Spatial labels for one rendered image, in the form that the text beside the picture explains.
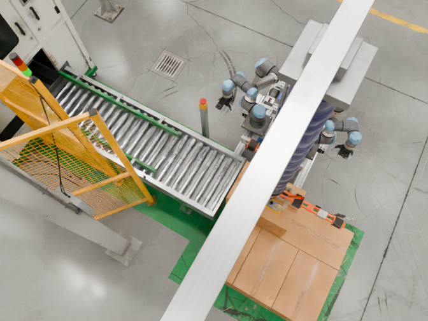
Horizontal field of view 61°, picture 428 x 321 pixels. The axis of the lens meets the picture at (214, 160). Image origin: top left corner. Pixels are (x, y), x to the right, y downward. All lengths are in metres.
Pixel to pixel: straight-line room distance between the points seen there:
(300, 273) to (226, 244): 2.61
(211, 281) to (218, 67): 4.18
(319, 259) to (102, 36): 4.03
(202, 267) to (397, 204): 3.82
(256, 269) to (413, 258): 1.83
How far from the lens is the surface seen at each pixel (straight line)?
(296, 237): 3.64
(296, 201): 3.03
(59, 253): 4.45
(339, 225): 3.06
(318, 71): 1.28
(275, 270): 3.57
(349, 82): 1.51
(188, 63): 5.06
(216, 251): 1.02
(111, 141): 2.69
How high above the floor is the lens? 4.06
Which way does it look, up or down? 69 degrees down
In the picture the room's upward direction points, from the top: 2 degrees counter-clockwise
